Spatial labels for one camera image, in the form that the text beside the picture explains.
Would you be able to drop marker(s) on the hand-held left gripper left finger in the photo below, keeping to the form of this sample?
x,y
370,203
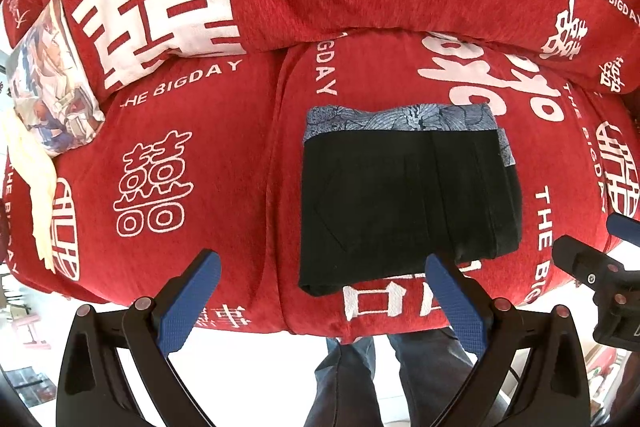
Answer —
x,y
192,302

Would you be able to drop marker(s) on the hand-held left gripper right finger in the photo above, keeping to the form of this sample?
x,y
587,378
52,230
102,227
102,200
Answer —
x,y
457,304

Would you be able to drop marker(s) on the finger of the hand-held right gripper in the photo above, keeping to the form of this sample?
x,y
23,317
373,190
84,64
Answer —
x,y
626,229
580,259

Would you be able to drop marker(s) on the black pants with blue lining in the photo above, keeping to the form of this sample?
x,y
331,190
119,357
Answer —
x,y
390,207

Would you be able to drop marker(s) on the person's right leg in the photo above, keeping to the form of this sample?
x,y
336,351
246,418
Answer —
x,y
440,372

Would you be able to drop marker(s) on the person's leg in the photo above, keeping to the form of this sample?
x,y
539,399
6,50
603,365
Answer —
x,y
440,372
337,382

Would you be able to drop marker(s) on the person's left leg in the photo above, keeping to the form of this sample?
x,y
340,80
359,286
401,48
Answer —
x,y
337,382

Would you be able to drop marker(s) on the pink stool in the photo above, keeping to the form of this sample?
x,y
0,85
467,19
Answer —
x,y
27,329

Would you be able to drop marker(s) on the cream cloth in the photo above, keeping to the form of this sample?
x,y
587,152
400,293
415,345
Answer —
x,y
35,187

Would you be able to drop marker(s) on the printed picture pillow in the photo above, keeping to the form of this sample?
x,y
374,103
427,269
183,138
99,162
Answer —
x,y
52,87

